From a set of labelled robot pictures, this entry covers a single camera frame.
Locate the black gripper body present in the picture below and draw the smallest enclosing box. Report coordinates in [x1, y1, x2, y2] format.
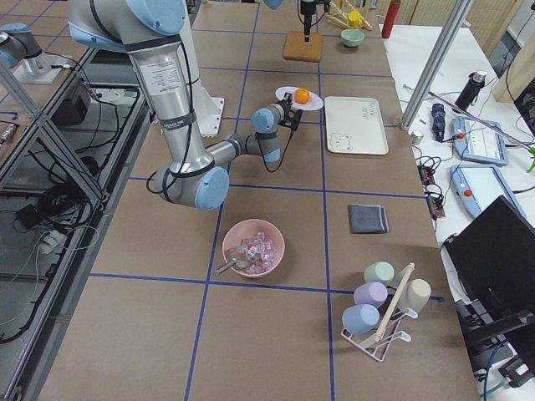
[280, 98, 294, 122]
[299, 0, 316, 18]

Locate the orange fruit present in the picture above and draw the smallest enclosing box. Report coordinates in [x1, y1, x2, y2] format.
[293, 88, 310, 104]

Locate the white plate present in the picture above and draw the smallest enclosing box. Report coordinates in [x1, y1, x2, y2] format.
[275, 86, 324, 111]

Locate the wooden tray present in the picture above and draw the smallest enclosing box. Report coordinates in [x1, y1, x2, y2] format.
[283, 31, 324, 63]

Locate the cream bear tray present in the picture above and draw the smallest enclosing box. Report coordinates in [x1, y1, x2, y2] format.
[324, 96, 389, 156]

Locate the wooden cup rack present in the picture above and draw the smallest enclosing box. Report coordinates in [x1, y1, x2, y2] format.
[327, 0, 373, 31]

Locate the yellow cup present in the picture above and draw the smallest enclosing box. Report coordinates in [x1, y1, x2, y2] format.
[347, 10, 364, 29]

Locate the green bowl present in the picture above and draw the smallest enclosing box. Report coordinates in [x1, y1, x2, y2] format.
[340, 28, 365, 48]

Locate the red cylinder bottle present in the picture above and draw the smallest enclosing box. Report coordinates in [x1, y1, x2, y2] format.
[381, 0, 401, 39]

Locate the grey folded cloth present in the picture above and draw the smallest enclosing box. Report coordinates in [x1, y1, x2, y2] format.
[348, 204, 390, 234]

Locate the small metal cylinder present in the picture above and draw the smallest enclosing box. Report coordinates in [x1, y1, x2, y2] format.
[410, 130, 424, 145]

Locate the pink bowl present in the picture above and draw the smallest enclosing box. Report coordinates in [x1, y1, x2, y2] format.
[222, 219, 285, 278]

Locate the folded dark umbrella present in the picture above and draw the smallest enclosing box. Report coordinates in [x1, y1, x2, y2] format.
[431, 103, 446, 142]

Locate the metal scoop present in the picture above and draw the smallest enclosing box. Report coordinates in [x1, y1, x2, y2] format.
[214, 246, 253, 276]

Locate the black water bottle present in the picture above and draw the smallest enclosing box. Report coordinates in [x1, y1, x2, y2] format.
[455, 70, 487, 110]

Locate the green pastel cup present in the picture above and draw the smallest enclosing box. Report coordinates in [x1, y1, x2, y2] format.
[364, 261, 395, 285]

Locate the purple pastel cup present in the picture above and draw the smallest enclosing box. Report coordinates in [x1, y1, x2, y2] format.
[353, 282, 388, 308]

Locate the blue pastel cup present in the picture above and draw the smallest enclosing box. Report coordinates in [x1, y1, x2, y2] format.
[342, 304, 380, 335]

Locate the beige pastel cup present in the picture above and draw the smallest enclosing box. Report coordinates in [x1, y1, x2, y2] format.
[397, 278, 431, 313]

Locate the black monitor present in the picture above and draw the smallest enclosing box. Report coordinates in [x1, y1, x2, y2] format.
[446, 195, 534, 370]

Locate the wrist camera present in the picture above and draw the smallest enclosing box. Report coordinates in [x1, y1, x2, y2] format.
[278, 109, 303, 131]

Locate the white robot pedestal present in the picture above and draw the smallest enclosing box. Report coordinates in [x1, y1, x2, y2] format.
[179, 1, 225, 138]

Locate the aluminium frame post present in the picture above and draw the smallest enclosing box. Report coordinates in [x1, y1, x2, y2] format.
[399, 0, 474, 132]

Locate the white wire cup rack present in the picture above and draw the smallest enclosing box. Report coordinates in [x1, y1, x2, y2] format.
[341, 262, 418, 362]

